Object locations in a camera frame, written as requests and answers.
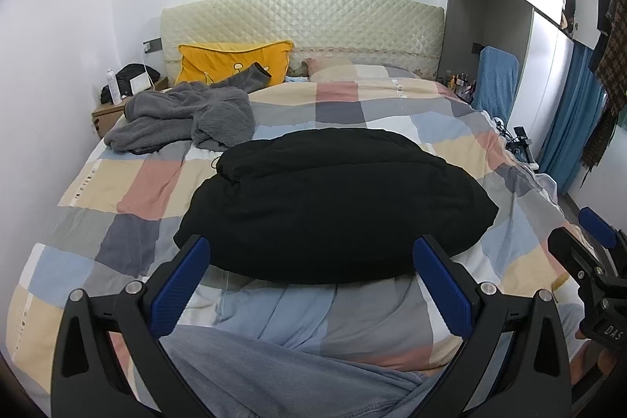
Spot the yellow cushion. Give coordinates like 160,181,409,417
175,41,295,87

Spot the small white box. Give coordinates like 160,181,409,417
129,74,154,96

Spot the person's grey pants leg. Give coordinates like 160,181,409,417
161,300,589,418

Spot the checkered pastel duvet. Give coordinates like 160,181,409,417
7,64,589,418

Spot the checkered pillow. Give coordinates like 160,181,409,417
304,57,422,82

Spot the black tripod device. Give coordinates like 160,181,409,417
504,125,540,164

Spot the black bag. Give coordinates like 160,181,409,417
100,63,161,104

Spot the person's right hand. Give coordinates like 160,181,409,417
574,329,619,399

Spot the wooden nightstand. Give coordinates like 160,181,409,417
91,76,170,139

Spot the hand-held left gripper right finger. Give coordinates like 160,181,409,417
412,234,574,418

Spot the cream quilted headboard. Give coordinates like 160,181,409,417
161,0,446,81

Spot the black puffer jacket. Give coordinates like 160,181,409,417
174,128,499,286

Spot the group of cosmetic bottles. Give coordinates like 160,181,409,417
438,70,478,101

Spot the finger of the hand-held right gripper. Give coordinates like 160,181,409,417
547,227,611,296
578,206,619,248

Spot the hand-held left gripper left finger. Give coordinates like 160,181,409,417
50,234,221,418

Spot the brown checked hanging garment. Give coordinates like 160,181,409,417
580,0,627,171

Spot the blue towel covered chair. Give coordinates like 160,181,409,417
473,46,520,127

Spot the blue curtain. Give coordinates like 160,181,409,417
539,43,608,194

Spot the grey fleece robe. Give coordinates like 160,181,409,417
104,62,272,155

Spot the clear plastic bottle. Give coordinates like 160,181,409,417
106,69,121,104

